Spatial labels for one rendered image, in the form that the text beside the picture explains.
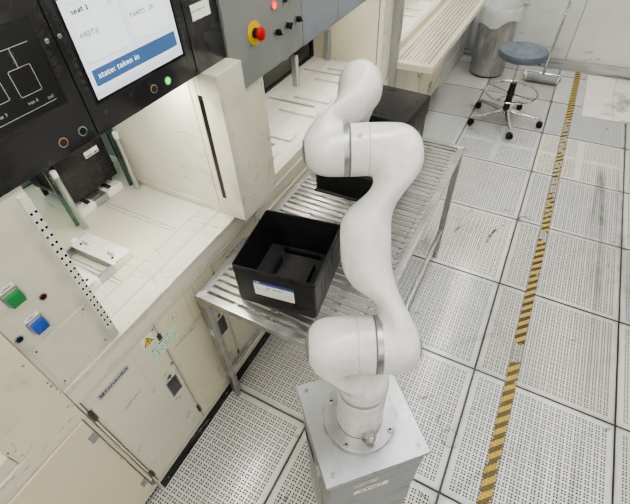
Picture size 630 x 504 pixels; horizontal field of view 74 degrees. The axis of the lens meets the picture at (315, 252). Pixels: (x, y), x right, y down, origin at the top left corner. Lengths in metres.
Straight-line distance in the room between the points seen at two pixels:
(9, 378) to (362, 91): 0.97
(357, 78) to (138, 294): 0.94
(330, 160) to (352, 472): 0.76
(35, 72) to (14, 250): 0.35
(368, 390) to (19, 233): 0.80
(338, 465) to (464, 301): 1.50
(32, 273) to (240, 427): 1.25
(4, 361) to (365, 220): 0.83
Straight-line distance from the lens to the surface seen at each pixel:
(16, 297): 1.08
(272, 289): 1.32
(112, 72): 1.09
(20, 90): 0.98
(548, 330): 2.50
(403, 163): 0.78
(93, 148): 1.75
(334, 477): 1.16
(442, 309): 2.40
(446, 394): 2.14
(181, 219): 1.63
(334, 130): 0.79
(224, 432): 2.06
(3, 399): 1.21
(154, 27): 1.17
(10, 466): 1.35
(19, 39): 0.98
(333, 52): 2.76
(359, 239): 0.78
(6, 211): 1.02
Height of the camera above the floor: 1.88
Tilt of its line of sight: 46 degrees down
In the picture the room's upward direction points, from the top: 3 degrees counter-clockwise
